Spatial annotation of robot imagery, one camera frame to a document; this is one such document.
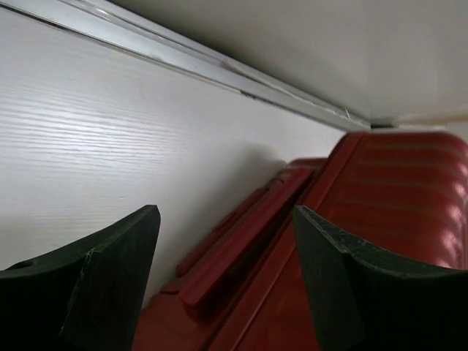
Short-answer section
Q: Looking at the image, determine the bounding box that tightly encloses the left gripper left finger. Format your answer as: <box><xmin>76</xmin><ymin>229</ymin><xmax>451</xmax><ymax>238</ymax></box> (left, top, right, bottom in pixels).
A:
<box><xmin>1</xmin><ymin>205</ymin><xmax>160</xmax><ymax>350</ymax></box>

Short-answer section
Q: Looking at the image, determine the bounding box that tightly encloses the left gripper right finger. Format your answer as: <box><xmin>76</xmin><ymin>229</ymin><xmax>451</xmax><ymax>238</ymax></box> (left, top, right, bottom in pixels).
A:
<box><xmin>293</xmin><ymin>206</ymin><xmax>467</xmax><ymax>350</ymax></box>

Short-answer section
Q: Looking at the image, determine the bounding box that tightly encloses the red hard-shell suitcase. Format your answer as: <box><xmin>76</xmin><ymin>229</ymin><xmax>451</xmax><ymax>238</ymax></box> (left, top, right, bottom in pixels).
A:
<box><xmin>133</xmin><ymin>132</ymin><xmax>467</xmax><ymax>350</ymax></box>

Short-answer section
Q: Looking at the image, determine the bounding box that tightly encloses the aluminium table rail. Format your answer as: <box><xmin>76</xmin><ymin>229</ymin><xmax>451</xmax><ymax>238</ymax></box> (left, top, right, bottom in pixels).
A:
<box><xmin>1</xmin><ymin>1</ymin><xmax>394</xmax><ymax>131</ymax></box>

